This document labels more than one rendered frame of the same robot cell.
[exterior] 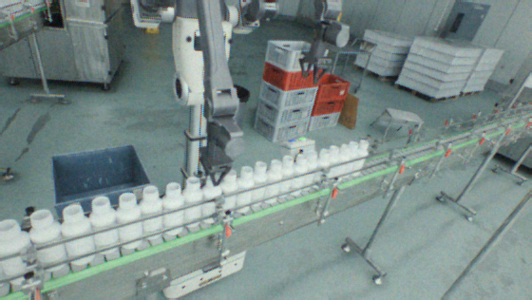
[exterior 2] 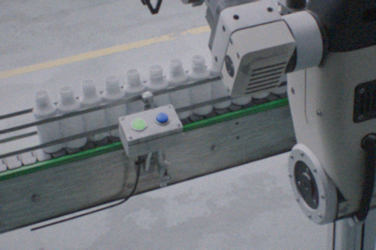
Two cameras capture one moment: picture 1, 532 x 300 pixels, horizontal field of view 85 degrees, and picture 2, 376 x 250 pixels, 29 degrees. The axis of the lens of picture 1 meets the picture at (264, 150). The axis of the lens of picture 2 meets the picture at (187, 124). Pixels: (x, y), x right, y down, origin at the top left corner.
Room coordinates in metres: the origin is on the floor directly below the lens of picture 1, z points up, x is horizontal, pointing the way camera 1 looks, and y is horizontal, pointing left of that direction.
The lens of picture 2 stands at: (2.50, 0.48, 2.01)
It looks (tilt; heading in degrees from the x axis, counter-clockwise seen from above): 31 degrees down; 201
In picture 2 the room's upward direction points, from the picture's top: 5 degrees counter-clockwise
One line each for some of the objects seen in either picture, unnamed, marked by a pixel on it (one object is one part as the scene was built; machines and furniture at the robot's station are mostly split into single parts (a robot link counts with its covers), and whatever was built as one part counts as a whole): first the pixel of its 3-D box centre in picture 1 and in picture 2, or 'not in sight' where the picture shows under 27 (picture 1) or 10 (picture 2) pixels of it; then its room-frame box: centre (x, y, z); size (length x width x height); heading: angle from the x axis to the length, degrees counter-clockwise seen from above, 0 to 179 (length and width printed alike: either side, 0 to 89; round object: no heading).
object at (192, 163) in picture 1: (195, 162); not in sight; (1.33, 0.37, 0.74); 0.11 x 0.11 x 0.40; 39
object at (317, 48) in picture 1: (317, 49); not in sight; (1.09, -0.12, 1.51); 0.10 x 0.07 x 0.07; 39
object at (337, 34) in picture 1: (333, 24); not in sight; (1.06, -0.15, 1.60); 0.12 x 0.09 x 0.12; 40
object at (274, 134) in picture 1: (281, 123); not in sight; (3.43, -0.15, 0.11); 0.61 x 0.41 x 0.22; 135
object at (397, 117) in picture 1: (395, 123); not in sight; (3.98, -1.79, 0.21); 0.61 x 0.47 x 0.41; 2
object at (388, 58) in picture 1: (388, 55); not in sight; (8.14, -2.71, 0.50); 1.23 x 1.05 x 1.00; 127
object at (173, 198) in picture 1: (173, 208); not in sight; (0.61, 0.23, 1.08); 0.06 x 0.06 x 0.17
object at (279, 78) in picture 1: (293, 74); not in sight; (3.44, -0.16, 0.78); 0.61 x 0.41 x 0.22; 136
